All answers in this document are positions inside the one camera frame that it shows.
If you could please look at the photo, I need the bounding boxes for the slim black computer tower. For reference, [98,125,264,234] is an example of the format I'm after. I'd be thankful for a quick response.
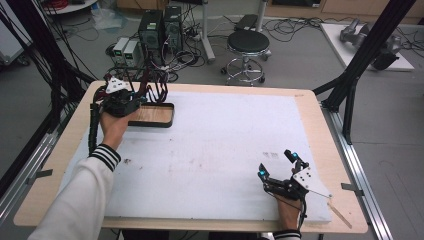
[163,5,184,54]

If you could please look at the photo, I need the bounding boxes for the loose black floor cables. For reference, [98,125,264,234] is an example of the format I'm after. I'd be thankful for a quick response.
[261,15,338,44]

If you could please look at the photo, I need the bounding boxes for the white floor board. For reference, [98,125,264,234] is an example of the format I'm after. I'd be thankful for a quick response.
[319,22,416,72]

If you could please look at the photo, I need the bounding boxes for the person's right hand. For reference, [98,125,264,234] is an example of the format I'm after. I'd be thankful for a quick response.
[275,195,304,233]

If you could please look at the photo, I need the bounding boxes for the black tray stand with rods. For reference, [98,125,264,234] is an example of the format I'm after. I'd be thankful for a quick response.
[127,67,176,129]

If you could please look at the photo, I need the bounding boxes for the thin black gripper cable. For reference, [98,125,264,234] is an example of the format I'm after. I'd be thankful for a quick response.
[297,198,308,232]

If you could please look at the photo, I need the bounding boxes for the grey metal desk leg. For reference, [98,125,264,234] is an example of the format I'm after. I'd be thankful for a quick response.
[199,0,217,65]

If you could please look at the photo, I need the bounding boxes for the large black computer tower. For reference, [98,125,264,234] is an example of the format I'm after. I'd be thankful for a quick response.
[137,9,165,67]

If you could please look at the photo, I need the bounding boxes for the black flat box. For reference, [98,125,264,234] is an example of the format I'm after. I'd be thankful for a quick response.
[234,13,260,32]

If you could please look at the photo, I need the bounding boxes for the white bench power supply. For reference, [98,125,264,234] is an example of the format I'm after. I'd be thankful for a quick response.
[123,40,141,68]
[112,36,130,65]

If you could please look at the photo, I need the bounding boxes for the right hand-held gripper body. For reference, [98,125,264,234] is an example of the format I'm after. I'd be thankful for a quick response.
[263,162,333,203]

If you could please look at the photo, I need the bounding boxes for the round white table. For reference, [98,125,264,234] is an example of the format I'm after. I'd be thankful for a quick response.
[42,0,99,16]

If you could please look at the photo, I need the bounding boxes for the clear plastic bag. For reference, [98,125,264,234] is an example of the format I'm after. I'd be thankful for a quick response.
[90,5,128,32]

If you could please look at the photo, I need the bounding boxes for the thin wooden stick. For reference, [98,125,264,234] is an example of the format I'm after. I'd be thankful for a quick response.
[327,202,353,230]

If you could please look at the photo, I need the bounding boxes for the aluminium rail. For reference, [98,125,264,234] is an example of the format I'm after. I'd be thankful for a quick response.
[0,109,73,228]
[320,105,395,240]

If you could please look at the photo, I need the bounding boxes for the grey metal clip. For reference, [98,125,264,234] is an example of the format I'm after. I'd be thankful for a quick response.
[340,182,365,198]
[25,168,54,186]

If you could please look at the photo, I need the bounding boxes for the black round stool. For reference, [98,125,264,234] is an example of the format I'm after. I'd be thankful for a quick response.
[219,30,273,86]

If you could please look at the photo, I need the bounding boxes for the white foam mat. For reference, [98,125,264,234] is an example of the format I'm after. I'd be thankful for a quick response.
[58,90,333,224]

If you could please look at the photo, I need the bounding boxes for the black frame stand with cables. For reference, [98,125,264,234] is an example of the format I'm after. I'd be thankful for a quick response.
[0,0,97,134]

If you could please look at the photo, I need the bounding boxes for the tangle of floor cables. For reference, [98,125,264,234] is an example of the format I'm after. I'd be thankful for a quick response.
[103,4,209,84]

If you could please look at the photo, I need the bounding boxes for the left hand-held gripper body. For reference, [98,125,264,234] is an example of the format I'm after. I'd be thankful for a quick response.
[99,76,142,118]

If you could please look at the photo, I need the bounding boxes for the white equipment case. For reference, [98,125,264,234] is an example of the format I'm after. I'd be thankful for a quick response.
[0,14,34,67]

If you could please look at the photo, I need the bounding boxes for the person's left hand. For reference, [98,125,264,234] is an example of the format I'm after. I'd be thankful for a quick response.
[99,109,138,152]

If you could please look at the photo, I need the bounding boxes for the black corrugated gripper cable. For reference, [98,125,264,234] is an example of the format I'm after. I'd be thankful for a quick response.
[87,84,107,157]

